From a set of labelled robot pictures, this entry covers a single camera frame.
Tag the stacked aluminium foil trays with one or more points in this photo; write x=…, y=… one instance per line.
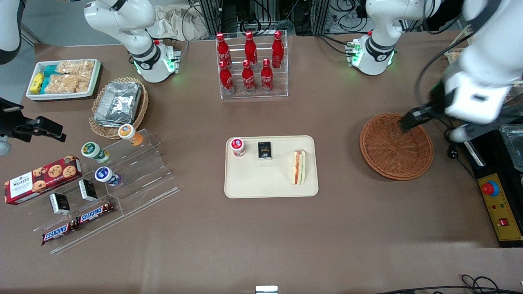
x=118, y=102

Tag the small white grey device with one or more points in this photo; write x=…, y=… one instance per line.
x=266, y=290

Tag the blue lid yogurt cup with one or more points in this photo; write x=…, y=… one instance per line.
x=104, y=174

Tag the light oval wicker basket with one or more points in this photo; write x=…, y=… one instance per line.
x=143, y=106

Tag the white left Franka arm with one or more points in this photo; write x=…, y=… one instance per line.
x=380, y=53

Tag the small black snack box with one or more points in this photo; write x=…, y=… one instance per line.
x=88, y=190
x=264, y=150
x=60, y=203

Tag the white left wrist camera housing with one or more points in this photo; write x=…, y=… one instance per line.
x=470, y=132

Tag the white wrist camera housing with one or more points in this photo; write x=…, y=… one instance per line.
x=4, y=147
x=470, y=132

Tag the beige plastic tray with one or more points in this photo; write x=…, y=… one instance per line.
x=265, y=179

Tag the red cola bottle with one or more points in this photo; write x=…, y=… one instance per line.
x=267, y=78
x=226, y=80
x=278, y=49
x=248, y=79
x=250, y=48
x=222, y=49

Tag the clear acrylic stepped display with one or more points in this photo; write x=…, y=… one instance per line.
x=143, y=179

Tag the red lid yogurt cup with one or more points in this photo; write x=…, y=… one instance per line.
x=237, y=145

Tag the orange lid yogurt cup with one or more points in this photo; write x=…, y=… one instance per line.
x=128, y=132

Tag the green lid yogurt cup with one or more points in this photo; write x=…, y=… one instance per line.
x=92, y=150

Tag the clear acrylic bottle rack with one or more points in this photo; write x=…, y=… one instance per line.
x=282, y=83

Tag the triangular sandwich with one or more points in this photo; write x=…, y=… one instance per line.
x=298, y=167

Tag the brown round wicker basket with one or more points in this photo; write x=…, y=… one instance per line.
x=394, y=151

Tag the teal snack packet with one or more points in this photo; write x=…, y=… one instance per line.
x=50, y=70
x=45, y=85

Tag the yellow snack packet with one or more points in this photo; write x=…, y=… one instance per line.
x=36, y=83

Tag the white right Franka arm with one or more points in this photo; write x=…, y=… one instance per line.
x=143, y=57

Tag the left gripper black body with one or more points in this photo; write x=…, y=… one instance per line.
x=436, y=99

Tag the red Walkers cookie box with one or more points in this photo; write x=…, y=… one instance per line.
x=41, y=179

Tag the clear plastic container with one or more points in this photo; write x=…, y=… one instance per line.
x=514, y=149

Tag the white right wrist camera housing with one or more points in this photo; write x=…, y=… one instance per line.
x=4, y=147

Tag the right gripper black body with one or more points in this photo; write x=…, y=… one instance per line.
x=9, y=122

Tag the grey metal bar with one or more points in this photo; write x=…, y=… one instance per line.
x=30, y=36

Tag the beige cloth bag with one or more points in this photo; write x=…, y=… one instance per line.
x=175, y=24

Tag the white rectangular snack tray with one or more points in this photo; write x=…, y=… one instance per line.
x=96, y=77

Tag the black yellow control box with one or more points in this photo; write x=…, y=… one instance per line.
x=500, y=212

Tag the wrapped bread packet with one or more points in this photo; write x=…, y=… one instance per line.
x=454, y=56

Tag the Snickers chocolate bar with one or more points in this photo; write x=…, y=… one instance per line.
x=57, y=232
x=94, y=213

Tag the clear rice cracker packet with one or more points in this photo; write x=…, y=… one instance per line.
x=75, y=67
x=65, y=83

